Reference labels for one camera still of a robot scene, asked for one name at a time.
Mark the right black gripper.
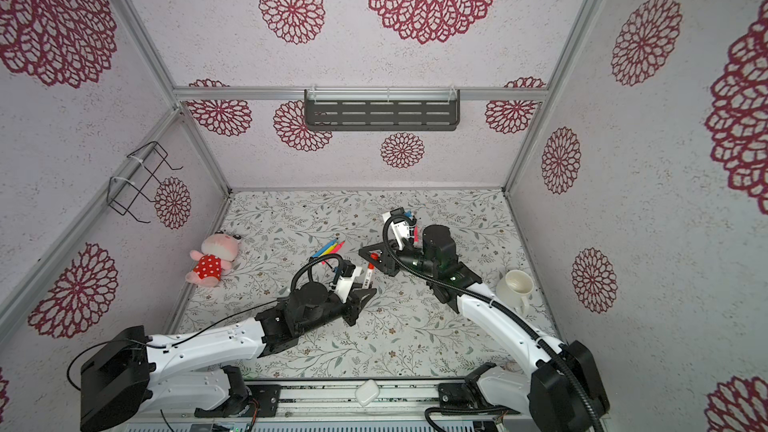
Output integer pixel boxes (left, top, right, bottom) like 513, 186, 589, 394
361, 240, 441, 282

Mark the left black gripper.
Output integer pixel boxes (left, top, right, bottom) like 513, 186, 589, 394
299, 282, 376, 337

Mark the white whiteboard marker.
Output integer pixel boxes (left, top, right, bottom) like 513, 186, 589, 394
362, 267, 375, 289

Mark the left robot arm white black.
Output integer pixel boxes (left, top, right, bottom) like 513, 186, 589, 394
80, 282, 376, 431

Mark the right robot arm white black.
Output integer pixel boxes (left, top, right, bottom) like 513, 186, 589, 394
358, 216, 610, 431

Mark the blue highlighter pen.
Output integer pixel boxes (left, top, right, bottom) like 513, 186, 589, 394
312, 240, 338, 258

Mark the white ceramic mug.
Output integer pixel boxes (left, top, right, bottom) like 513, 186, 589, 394
495, 270, 534, 318

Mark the pink plush toy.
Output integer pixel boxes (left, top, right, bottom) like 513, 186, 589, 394
185, 231, 242, 288

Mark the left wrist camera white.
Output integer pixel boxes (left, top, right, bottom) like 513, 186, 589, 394
333, 261, 363, 303

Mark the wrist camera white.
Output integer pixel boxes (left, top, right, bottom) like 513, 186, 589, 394
333, 261, 363, 303
389, 207, 417, 250

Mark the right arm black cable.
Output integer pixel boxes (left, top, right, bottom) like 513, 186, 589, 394
381, 214, 607, 432

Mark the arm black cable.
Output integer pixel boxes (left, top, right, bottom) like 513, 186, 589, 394
65, 253, 346, 394
381, 214, 607, 432

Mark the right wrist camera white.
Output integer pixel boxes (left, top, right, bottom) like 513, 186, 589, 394
389, 207, 417, 250

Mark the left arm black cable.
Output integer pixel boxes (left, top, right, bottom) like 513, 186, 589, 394
65, 253, 346, 394

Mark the white plastic clip on rail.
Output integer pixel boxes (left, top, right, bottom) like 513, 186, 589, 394
355, 379, 381, 407

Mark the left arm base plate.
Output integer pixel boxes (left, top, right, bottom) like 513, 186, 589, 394
194, 384, 282, 419

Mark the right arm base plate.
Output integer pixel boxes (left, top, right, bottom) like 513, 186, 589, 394
438, 362, 518, 414

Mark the dark grey wall shelf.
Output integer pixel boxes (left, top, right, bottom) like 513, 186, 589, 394
304, 89, 461, 132

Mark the black wire wall rack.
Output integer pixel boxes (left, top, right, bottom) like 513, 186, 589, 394
105, 141, 182, 224

